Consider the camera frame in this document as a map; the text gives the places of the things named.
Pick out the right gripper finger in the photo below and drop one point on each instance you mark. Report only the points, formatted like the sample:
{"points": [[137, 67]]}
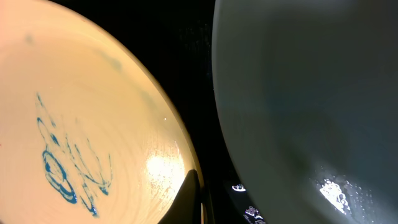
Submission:
{"points": [[186, 207]]}

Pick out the yellow plate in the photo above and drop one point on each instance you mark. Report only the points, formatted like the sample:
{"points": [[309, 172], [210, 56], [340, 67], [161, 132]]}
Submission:
{"points": [[87, 134]]}

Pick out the pale green plate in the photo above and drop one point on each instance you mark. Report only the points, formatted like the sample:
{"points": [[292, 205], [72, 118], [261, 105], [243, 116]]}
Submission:
{"points": [[306, 93]]}

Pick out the black round tray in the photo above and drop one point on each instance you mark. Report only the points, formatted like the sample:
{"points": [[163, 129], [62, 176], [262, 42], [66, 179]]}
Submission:
{"points": [[172, 39]]}

